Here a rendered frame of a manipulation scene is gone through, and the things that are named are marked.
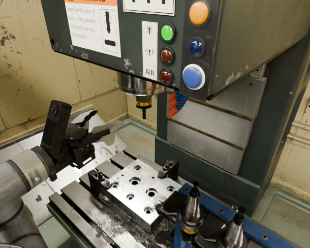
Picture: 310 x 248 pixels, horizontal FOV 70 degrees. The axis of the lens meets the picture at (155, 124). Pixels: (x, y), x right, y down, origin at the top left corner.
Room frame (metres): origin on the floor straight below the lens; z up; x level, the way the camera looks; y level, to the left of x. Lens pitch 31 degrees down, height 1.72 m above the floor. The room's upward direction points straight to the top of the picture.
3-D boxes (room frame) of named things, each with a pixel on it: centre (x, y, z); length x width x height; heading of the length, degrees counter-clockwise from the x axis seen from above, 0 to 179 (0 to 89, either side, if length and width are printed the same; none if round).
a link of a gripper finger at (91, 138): (0.43, 0.15, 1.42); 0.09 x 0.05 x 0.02; 120
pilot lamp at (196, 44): (0.30, -0.05, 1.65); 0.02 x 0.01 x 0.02; 50
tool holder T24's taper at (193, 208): (0.37, -0.10, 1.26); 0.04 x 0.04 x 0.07
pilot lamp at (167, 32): (0.33, -0.02, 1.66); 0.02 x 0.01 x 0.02; 50
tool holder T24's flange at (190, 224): (0.37, -0.10, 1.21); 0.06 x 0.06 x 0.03
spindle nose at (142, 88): (0.65, 0.04, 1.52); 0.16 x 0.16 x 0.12
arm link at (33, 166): (0.34, 0.25, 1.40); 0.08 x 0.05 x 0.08; 54
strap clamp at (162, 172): (0.78, -0.06, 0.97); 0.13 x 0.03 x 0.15; 140
